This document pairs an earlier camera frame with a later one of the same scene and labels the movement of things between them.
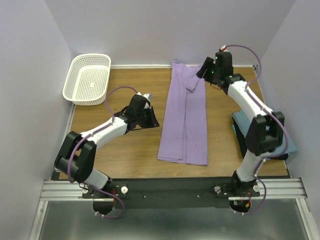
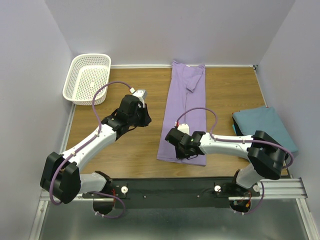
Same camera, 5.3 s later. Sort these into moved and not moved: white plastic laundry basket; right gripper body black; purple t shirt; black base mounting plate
Moved: right gripper body black
Not moved: black base mounting plate; purple t shirt; white plastic laundry basket
